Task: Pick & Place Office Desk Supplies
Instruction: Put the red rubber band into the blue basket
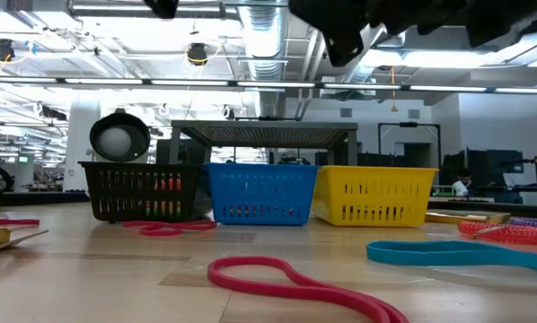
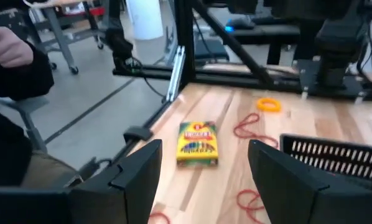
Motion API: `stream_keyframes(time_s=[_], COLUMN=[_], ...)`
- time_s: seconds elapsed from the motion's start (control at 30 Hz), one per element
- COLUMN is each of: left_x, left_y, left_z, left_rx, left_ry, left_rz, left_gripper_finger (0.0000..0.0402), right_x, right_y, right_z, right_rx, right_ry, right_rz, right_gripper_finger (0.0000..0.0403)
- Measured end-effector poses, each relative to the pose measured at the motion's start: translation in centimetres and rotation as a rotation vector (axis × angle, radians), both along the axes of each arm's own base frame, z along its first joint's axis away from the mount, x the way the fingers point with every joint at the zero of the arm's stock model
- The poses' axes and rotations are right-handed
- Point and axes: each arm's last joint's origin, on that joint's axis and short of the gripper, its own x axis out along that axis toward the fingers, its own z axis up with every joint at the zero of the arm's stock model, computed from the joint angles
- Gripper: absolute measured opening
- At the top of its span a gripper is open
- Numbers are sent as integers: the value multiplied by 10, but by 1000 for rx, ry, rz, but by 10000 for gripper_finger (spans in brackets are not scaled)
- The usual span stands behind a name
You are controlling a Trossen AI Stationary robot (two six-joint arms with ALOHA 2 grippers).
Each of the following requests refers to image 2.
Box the black plastic basket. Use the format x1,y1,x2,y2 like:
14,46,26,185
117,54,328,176
279,133,372,191

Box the person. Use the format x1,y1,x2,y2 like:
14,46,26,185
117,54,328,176
0,0,84,189

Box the black edge clip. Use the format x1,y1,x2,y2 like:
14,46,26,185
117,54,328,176
123,125,153,143

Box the grey rolling table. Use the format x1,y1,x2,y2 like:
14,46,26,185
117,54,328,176
27,0,109,75

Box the black computer mouse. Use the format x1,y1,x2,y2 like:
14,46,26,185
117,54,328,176
226,15,261,34

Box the white round column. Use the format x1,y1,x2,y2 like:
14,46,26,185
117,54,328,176
125,0,164,41

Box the red rubber band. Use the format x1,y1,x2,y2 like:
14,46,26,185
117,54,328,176
235,189,267,224
147,211,171,224
233,112,280,149

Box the person's hand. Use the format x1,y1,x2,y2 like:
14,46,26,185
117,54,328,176
0,26,34,69

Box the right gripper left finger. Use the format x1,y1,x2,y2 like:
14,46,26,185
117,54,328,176
68,139,164,224

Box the silver aluminium bar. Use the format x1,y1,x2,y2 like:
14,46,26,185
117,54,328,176
165,45,186,103

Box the yellow crayon box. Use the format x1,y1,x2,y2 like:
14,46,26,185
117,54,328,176
175,120,220,167

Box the black desk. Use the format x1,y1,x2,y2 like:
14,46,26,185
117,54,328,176
223,15,302,66

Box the yellow spiral coil ring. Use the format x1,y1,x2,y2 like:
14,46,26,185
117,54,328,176
256,97,282,113

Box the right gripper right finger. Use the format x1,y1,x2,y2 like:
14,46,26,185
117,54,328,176
247,139,330,224

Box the grey chair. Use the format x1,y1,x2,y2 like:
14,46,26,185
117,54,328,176
0,93,50,153

